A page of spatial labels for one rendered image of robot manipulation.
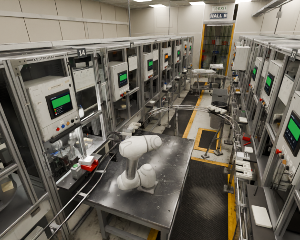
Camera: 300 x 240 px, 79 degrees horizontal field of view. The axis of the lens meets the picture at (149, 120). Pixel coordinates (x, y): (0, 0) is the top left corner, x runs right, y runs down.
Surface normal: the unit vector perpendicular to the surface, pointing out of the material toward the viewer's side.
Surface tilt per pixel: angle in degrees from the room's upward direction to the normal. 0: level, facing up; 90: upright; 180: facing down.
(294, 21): 90
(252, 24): 90
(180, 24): 90
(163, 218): 0
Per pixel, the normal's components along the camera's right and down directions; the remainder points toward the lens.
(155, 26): -0.36, 0.40
